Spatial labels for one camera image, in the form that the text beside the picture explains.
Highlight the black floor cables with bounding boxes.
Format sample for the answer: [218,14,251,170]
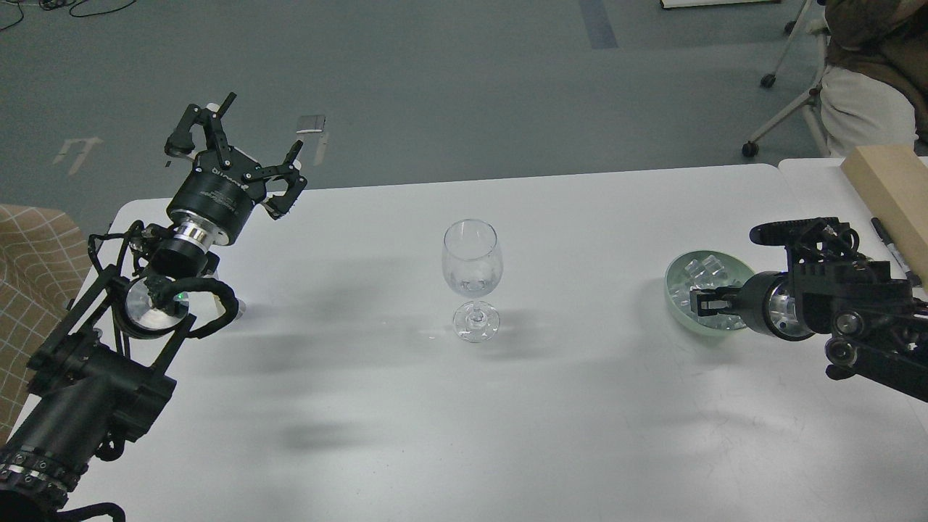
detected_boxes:
[0,0,138,31]

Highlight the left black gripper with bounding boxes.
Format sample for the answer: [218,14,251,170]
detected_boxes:
[165,92,308,247]

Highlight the steel cone jigger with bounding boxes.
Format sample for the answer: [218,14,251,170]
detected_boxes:
[205,254,247,320]

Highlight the green bowl with ice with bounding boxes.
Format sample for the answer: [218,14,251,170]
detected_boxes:
[664,250,756,338]

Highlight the beige checkered chair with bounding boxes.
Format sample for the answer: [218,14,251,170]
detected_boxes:
[1,204,90,442]

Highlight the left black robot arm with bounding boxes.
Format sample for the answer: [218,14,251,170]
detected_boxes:
[1,94,307,521]

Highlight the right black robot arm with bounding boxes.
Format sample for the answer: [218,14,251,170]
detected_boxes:
[690,217,927,401]

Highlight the light wooden box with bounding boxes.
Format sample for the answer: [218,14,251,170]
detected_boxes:
[840,145,927,288]

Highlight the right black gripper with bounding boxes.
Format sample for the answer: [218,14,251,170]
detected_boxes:
[692,272,814,341]

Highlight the rolling office chair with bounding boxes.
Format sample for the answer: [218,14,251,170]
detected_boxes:
[741,0,834,158]

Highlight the black marker pen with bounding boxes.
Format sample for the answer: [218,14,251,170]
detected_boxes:
[870,217,924,288]

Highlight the clear wine glass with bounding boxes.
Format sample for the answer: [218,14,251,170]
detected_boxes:
[442,218,504,343]

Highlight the seated person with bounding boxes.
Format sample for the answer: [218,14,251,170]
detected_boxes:
[821,1,927,157]

